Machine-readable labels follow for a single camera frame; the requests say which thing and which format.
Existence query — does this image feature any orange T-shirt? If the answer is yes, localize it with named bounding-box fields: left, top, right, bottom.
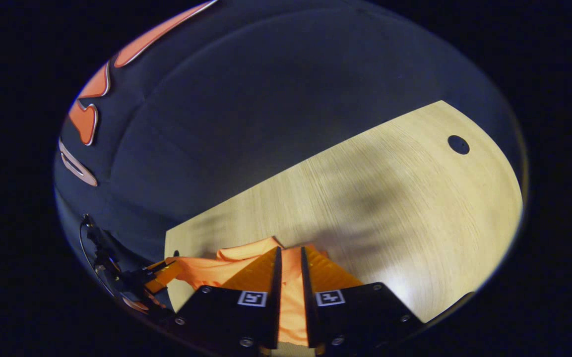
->
left=166, top=237, right=331, bottom=347

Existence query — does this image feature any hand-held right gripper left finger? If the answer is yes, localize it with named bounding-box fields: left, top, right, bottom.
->
left=174, top=246, right=283, bottom=353

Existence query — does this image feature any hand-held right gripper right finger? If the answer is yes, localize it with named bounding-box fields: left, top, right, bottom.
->
left=300, top=246, right=425, bottom=355

